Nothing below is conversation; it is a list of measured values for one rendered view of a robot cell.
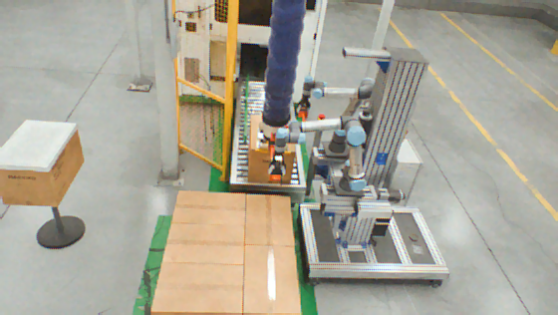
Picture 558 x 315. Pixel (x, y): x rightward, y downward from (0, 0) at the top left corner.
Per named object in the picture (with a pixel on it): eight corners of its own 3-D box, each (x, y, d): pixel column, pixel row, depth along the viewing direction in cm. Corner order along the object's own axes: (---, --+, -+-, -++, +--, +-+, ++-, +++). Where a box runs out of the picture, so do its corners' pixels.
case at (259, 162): (248, 147, 431) (251, 114, 407) (286, 149, 435) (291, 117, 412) (247, 183, 383) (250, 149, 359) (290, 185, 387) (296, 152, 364)
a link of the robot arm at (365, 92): (375, 103, 323) (312, 101, 332) (375, 97, 332) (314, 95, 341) (376, 90, 316) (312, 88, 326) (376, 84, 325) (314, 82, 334)
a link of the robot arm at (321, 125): (357, 110, 285) (287, 117, 284) (361, 118, 276) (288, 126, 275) (357, 124, 292) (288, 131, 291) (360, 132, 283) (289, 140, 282)
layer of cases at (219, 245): (179, 221, 390) (178, 189, 366) (284, 226, 400) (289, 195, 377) (154, 344, 294) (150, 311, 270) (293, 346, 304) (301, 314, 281)
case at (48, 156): (37, 157, 369) (26, 120, 345) (85, 160, 373) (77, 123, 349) (2, 204, 320) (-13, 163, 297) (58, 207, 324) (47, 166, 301)
